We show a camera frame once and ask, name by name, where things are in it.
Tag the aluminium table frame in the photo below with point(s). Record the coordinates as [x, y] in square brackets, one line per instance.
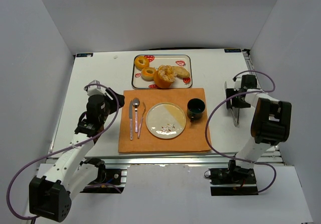
[210, 69]

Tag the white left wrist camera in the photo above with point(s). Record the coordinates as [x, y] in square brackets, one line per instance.
[94, 88]

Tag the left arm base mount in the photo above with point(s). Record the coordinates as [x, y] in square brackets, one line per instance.
[108, 180]

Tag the cream ceramic plate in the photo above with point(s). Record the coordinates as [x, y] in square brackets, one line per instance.
[166, 120]

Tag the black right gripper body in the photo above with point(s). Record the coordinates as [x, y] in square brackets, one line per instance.
[230, 99]

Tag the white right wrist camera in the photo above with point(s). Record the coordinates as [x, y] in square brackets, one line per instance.
[237, 84]

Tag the glazed donut in front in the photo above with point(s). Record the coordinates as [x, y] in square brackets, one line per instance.
[148, 73]

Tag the glazed donut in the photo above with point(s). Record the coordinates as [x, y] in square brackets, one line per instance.
[141, 62]
[148, 73]

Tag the orange cloth placemat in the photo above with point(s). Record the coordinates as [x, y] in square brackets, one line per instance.
[192, 139]

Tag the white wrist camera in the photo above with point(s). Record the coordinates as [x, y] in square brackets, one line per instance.
[237, 84]
[94, 88]

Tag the dark green mug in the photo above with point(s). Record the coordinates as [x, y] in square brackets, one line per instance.
[195, 109]

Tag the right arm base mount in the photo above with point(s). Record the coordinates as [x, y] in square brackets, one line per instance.
[232, 181]

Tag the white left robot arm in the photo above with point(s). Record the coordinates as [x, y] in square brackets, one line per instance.
[51, 195]

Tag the strawberry pattern tray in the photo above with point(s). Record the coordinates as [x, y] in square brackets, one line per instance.
[156, 61]

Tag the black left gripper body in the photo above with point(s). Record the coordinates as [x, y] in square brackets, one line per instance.
[116, 99]

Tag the flat oval bread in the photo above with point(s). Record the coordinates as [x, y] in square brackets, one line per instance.
[181, 72]

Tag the pink handled fork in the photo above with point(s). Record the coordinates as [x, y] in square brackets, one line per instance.
[141, 121]

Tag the large orange swirl bread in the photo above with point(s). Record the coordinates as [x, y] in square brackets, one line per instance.
[164, 76]

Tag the glazed donut at back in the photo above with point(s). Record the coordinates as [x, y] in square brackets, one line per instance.
[141, 62]

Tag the pink handled spoon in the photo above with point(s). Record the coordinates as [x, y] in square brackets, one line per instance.
[136, 103]

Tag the metal serving tongs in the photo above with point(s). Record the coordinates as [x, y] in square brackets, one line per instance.
[235, 112]

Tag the pink handled knife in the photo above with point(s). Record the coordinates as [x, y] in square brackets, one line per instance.
[130, 120]

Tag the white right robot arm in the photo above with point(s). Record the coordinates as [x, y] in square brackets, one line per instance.
[270, 124]

